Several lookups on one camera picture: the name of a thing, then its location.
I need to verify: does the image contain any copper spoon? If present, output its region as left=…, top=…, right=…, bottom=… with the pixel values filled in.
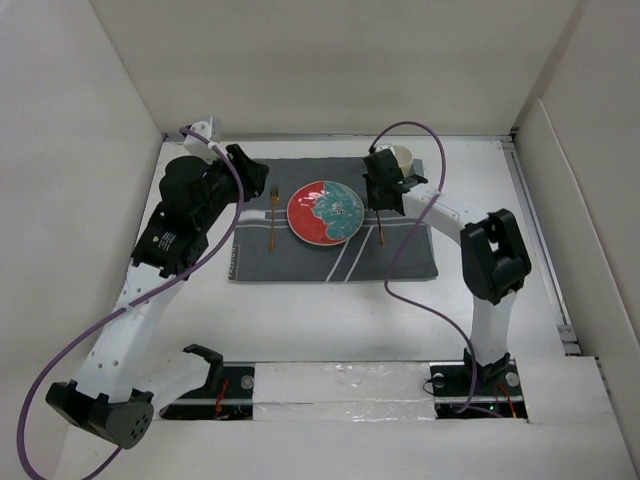
left=375, top=210, right=386, bottom=248

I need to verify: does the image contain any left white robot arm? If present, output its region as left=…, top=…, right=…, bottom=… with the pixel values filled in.
left=46, top=144, right=269, bottom=449

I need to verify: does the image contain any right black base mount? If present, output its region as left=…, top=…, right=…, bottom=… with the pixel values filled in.
left=422, top=352, right=528, bottom=420

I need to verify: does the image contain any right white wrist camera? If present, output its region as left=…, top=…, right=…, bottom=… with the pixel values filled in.
left=369, top=144, right=395, bottom=155

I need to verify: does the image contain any copper fork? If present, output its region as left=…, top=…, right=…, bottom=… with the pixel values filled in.
left=268, top=185, right=280, bottom=253

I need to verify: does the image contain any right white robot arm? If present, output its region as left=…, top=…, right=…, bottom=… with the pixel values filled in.
left=364, top=147, right=532, bottom=394

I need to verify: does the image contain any light green mug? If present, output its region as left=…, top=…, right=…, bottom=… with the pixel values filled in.
left=391, top=145, right=414, bottom=177

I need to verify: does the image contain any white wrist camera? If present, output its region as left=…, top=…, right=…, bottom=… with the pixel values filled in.
left=369, top=144, right=395, bottom=155
left=181, top=115, right=221, bottom=162

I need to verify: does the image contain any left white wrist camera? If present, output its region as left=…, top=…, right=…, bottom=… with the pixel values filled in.
left=181, top=115, right=221, bottom=162

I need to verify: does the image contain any red and teal plate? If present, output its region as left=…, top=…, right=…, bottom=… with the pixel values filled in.
left=286, top=180, right=365, bottom=247

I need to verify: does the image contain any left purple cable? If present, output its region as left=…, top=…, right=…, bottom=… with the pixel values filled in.
left=15, top=125, right=246, bottom=480

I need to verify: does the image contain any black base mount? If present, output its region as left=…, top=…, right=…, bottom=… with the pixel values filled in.
left=422, top=352, right=528, bottom=420
left=159, top=344, right=255, bottom=421

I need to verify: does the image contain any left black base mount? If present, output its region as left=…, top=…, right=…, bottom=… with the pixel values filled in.
left=159, top=344, right=255, bottom=421

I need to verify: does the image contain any grey striped placemat cloth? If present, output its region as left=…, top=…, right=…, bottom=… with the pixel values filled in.
left=228, top=157, right=438, bottom=283

